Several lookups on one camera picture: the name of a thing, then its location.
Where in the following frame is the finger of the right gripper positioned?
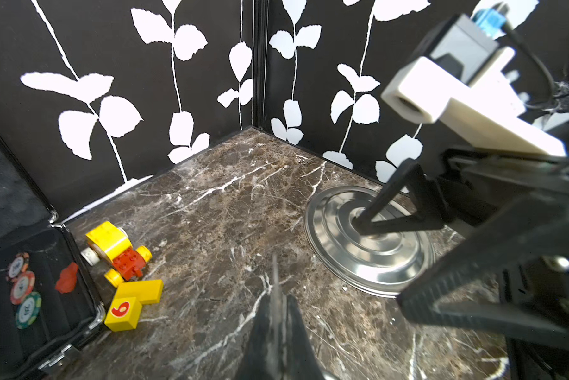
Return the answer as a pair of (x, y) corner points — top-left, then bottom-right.
(352, 157), (452, 237)

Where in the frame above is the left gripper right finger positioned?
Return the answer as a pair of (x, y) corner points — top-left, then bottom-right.
(397, 192), (569, 340)

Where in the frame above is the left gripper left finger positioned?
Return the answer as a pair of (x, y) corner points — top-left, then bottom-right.
(234, 295), (324, 379)

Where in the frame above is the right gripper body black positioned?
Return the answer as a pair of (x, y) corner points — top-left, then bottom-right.
(436, 123), (569, 228)

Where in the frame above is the steel pot lid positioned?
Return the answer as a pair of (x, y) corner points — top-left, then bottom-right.
(305, 186), (436, 298)

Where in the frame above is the yellow number six block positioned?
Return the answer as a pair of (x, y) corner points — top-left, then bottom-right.
(104, 280), (164, 332)

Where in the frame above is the yellow red toy car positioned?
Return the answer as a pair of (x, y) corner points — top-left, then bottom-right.
(81, 221), (153, 288)

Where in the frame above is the black poker chip case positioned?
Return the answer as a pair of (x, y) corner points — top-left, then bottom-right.
(0, 138), (105, 379)

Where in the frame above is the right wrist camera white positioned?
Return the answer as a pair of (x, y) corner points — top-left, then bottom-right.
(381, 14), (566, 157)

